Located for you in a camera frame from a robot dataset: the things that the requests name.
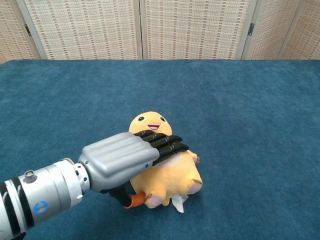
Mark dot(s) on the blue carpet floor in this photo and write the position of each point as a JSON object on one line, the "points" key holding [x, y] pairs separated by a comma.
{"points": [[250, 150]]}

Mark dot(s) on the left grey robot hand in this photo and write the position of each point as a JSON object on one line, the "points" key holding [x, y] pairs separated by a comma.
{"points": [[117, 160]]}

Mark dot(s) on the black metal screen hinge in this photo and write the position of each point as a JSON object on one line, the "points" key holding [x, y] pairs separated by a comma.
{"points": [[27, 29], [251, 29]]}

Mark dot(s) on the yellow plush toy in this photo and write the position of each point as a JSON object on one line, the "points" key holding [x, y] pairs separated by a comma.
{"points": [[175, 175]]}

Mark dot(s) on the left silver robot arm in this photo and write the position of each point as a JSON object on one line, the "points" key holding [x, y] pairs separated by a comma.
{"points": [[50, 190]]}

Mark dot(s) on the woven bamboo screen panel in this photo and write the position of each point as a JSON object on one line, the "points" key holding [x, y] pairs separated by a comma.
{"points": [[305, 35], [12, 37], [197, 30], [85, 30], [272, 30]]}

